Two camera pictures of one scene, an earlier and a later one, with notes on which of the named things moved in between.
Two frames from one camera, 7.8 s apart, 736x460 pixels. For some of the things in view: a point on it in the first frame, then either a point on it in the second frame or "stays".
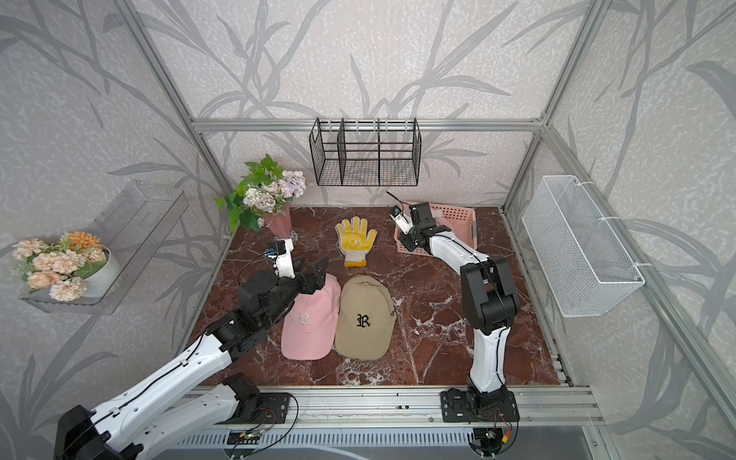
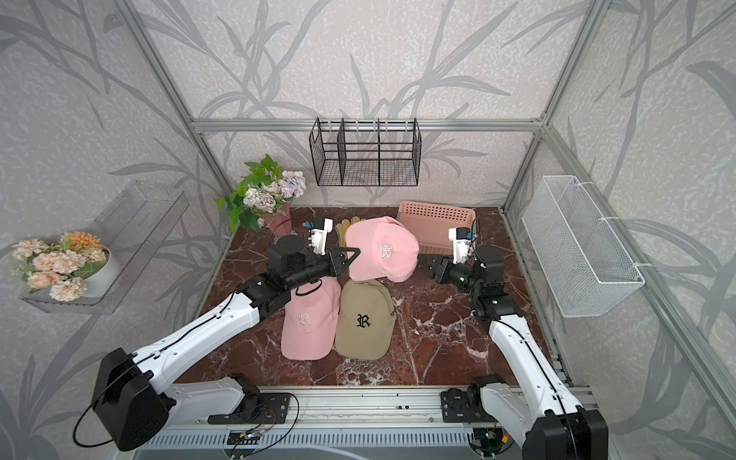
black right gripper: (406, 241) to (441, 266)
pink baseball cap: (310, 325) stays
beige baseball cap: (366, 318) stays
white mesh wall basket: (582, 254) stays
